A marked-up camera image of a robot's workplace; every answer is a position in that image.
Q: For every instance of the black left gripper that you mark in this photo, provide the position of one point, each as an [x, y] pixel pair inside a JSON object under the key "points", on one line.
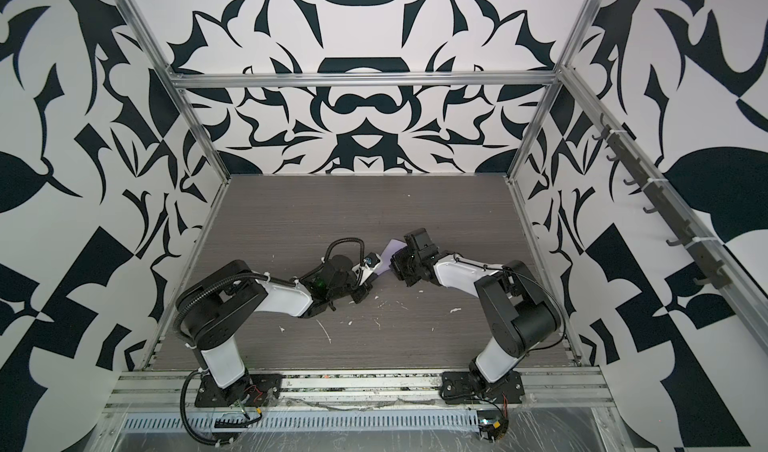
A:
{"points": [[364, 292]]}

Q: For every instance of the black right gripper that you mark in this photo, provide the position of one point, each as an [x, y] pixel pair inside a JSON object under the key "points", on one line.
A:
{"points": [[397, 266]]}

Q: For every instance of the lilac square paper sheet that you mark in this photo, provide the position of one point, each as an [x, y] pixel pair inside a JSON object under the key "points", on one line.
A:
{"points": [[390, 250]]}

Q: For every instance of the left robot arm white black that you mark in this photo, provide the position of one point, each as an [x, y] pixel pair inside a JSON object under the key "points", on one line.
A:
{"points": [[210, 312]]}

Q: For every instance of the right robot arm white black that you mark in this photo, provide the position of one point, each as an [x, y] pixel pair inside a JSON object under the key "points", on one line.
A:
{"points": [[519, 311]]}

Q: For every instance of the small green circuit board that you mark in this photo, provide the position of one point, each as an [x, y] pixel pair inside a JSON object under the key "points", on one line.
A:
{"points": [[492, 426]]}

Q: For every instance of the aluminium horizontal back bar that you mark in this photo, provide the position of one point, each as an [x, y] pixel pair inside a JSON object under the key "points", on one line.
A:
{"points": [[187, 82]]}

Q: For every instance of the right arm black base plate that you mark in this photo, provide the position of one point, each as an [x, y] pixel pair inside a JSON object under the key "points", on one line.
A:
{"points": [[464, 387]]}

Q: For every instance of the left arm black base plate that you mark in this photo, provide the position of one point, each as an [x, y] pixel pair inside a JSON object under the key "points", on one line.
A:
{"points": [[251, 390]]}

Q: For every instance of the white slotted cable duct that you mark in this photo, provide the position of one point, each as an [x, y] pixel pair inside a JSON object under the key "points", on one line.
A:
{"points": [[312, 421]]}

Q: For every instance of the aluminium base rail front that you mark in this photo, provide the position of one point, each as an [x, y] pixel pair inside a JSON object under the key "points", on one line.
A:
{"points": [[362, 390]]}

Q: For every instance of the aluminium frame corner post left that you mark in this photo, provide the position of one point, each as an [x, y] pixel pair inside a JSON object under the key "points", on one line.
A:
{"points": [[150, 46]]}

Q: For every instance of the aluminium frame corner post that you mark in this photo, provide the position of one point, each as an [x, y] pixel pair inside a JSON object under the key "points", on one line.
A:
{"points": [[150, 46], [583, 22]]}

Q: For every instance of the hook rail on right wall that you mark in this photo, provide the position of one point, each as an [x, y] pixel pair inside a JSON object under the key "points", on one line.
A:
{"points": [[665, 203]]}

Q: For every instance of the aluminium frame corner post right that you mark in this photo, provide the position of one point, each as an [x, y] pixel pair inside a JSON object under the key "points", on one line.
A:
{"points": [[583, 22]]}

